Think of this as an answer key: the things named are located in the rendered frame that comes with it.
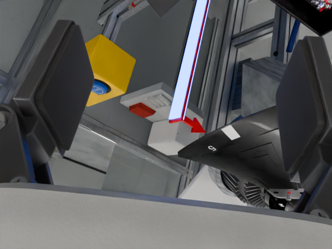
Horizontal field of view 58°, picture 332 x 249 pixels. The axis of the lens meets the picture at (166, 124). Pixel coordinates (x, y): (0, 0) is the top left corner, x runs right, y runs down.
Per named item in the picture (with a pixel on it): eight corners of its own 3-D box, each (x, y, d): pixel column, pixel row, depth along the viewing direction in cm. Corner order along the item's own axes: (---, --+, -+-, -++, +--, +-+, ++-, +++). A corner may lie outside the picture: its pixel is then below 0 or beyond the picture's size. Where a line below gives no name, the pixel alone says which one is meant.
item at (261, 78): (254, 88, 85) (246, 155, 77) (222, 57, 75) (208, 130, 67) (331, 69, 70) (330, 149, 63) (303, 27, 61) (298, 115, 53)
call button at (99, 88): (101, 90, 66) (99, 97, 65) (86, 81, 63) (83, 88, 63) (111, 86, 63) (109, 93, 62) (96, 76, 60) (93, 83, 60)
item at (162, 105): (169, 114, 118) (168, 119, 117) (144, 96, 109) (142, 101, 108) (186, 111, 113) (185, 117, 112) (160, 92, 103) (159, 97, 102)
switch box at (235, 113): (230, 79, 129) (223, 124, 120) (218, 67, 123) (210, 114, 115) (263, 69, 118) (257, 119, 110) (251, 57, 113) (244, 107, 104)
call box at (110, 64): (100, 72, 79) (87, 108, 74) (66, 51, 73) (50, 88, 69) (139, 54, 67) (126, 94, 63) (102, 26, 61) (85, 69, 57)
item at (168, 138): (177, 136, 138) (172, 159, 133) (151, 121, 128) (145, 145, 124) (206, 132, 125) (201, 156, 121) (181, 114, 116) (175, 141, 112)
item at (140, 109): (144, 114, 124) (143, 119, 123) (128, 105, 119) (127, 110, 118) (156, 111, 118) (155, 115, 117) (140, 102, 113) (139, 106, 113)
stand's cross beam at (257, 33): (237, 41, 118) (236, 49, 117) (232, 35, 116) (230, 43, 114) (283, 23, 105) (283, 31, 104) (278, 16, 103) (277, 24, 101)
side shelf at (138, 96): (181, 133, 140) (179, 139, 139) (121, 96, 119) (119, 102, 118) (223, 126, 123) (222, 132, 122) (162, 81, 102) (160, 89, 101)
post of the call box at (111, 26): (116, 23, 76) (101, 63, 71) (106, 16, 74) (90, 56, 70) (123, 19, 74) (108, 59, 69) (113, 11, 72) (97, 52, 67)
